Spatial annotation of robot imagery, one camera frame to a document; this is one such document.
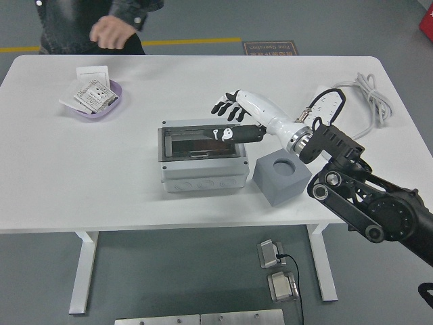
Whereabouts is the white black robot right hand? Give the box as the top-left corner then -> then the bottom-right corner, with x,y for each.
210,89 -> 304,148

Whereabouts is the person's left hand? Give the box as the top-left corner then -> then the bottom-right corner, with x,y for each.
90,14 -> 141,51

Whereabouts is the grey electrical box hinged lid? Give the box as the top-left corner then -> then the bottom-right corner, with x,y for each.
157,118 -> 250,194

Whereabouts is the grey cube with round hole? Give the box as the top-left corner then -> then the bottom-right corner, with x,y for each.
252,150 -> 313,207

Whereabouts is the person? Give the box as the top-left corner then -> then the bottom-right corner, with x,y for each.
35,0 -> 166,56

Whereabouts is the white power strip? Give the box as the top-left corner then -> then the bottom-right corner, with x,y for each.
302,85 -> 345,136

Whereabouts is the dark floor sign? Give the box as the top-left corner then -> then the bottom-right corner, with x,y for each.
242,41 -> 300,57

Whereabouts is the white socket plate printed wrap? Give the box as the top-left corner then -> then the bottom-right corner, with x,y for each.
73,79 -> 116,114

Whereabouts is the white flat plate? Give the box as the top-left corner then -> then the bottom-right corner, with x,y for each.
59,81 -> 92,114

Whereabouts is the purple plastic tray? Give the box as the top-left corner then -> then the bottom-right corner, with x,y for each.
64,79 -> 123,123

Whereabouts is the yellow floor tape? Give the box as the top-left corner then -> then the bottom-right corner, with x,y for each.
0,37 -> 243,54

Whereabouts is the silver foot pedal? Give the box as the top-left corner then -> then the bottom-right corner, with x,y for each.
256,239 -> 288,269
267,270 -> 300,303

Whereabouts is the white table leg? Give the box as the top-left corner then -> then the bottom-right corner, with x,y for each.
306,223 -> 338,302
68,231 -> 99,315

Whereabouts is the red object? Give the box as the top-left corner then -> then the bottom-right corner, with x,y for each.
418,6 -> 433,35

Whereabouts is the plain white switch plate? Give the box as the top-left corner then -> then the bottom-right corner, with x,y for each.
76,66 -> 111,84

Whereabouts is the white power cord with plug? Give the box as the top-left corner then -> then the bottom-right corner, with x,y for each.
333,72 -> 395,139

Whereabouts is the black pedal cable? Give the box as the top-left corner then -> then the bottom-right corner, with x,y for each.
275,253 -> 305,325

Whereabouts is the metal base plate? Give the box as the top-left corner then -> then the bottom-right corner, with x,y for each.
114,314 -> 201,325
200,308 -> 285,325

